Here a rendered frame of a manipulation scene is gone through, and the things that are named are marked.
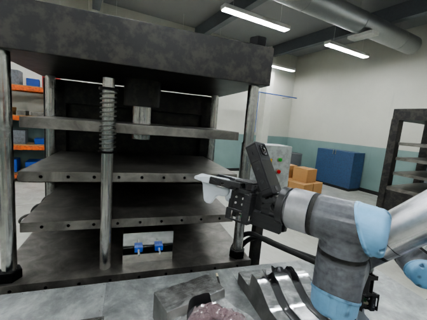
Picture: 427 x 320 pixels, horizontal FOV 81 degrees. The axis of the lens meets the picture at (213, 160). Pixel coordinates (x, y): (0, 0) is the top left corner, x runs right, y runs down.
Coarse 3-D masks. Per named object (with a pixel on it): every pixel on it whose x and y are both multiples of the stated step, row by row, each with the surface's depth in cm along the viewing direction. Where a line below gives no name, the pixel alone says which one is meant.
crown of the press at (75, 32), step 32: (0, 0) 96; (32, 0) 99; (0, 32) 97; (32, 32) 100; (64, 32) 104; (96, 32) 107; (128, 32) 111; (160, 32) 115; (192, 32) 119; (32, 64) 130; (64, 64) 122; (96, 64) 116; (128, 64) 113; (160, 64) 117; (192, 64) 122; (224, 64) 127; (256, 64) 132; (128, 96) 147; (160, 96) 158
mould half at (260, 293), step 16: (240, 272) 124; (256, 272) 125; (304, 272) 115; (256, 288) 107; (272, 288) 105; (288, 288) 106; (304, 288) 108; (256, 304) 107; (272, 304) 99; (288, 304) 100
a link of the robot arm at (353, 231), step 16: (320, 208) 40; (336, 208) 39; (352, 208) 38; (368, 208) 37; (320, 224) 39; (336, 224) 38; (352, 224) 37; (368, 224) 36; (384, 224) 35; (320, 240) 41; (336, 240) 38; (352, 240) 37; (368, 240) 35; (384, 240) 35; (336, 256) 38; (352, 256) 37; (368, 256) 37
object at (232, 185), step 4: (212, 180) 52; (216, 180) 51; (220, 180) 50; (224, 180) 49; (228, 180) 50; (232, 180) 51; (216, 184) 51; (220, 184) 50; (224, 184) 49; (228, 184) 49; (232, 184) 49; (236, 184) 49; (240, 184) 48; (244, 184) 50; (228, 188) 49; (232, 188) 49
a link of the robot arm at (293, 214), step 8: (288, 192) 45; (296, 192) 44; (304, 192) 43; (312, 192) 43; (288, 200) 43; (296, 200) 43; (304, 200) 42; (288, 208) 43; (296, 208) 42; (304, 208) 41; (288, 216) 43; (296, 216) 42; (304, 216) 41; (288, 224) 43; (296, 224) 42; (304, 224) 41; (304, 232) 42
